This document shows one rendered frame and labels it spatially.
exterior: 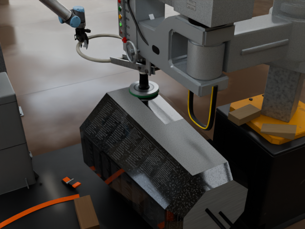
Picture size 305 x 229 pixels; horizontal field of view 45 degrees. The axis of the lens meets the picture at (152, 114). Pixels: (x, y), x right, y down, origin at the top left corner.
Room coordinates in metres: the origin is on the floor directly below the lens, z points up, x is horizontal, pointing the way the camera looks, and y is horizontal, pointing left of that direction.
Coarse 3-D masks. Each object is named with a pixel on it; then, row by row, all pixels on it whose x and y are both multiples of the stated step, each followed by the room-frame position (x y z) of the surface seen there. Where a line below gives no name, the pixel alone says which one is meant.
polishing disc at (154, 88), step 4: (132, 84) 2.40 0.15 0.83; (136, 84) 2.40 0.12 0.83; (152, 84) 2.40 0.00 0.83; (156, 84) 2.40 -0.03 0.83; (132, 88) 2.33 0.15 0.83; (136, 88) 2.33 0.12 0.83; (152, 88) 2.33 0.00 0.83; (156, 88) 2.33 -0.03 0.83; (132, 92) 2.29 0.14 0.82; (136, 92) 2.27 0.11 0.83; (140, 92) 2.27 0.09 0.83; (144, 92) 2.27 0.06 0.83; (148, 92) 2.27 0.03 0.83; (152, 92) 2.27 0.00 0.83; (156, 92) 2.30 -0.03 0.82
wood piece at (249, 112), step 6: (240, 108) 2.06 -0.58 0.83; (246, 108) 2.06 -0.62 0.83; (252, 108) 2.06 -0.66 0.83; (228, 114) 2.01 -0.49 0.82; (234, 114) 1.99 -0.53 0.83; (240, 114) 1.99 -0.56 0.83; (246, 114) 1.99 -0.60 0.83; (252, 114) 2.00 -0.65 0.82; (258, 114) 2.03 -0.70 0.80; (234, 120) 1.96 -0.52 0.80; (240, 120) 1.93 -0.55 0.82; (246, 120) 1.97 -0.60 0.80
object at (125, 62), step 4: (124, 56) 2.72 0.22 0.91; (112, 60) 2.66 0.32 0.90; (116, 60) 2.59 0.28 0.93; (120, 60) 2.53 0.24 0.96; (124, 60) 2.47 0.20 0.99; (128, 60) 2.66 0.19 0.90; (116, 64) 2.60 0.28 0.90; (120, 64) 2.53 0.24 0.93; (124, 64) 2.47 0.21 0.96; (128, 64) 2.42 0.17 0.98; (132, 64) 2.37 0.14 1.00; (136, 64) 2.32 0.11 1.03; (140, 64) 2.27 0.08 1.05; (132, 68) 2.37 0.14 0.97; (136, 68) 2.32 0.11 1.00; (140, 68) 2.26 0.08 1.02; (144, 68) 2.22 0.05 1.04; (152, 68) 2.13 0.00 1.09; (156, 68) 2.16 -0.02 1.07; (152, 72) 2.13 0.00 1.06
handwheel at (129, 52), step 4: (128, 44) 2.21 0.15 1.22; (132, 44) 2.14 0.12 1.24; (128, 48) 2.19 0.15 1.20; (136, 48) 2.13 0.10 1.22; (128, 52) 2.17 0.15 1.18; (132, 52) 2.15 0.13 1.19; (136, 52) 2.11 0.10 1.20; (128, 56) 2.20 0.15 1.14; (132, 56) 2.16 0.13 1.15; (136, 56) 2.11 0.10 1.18; (132, 60) 2.16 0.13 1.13; (136, 60) 2.11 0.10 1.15
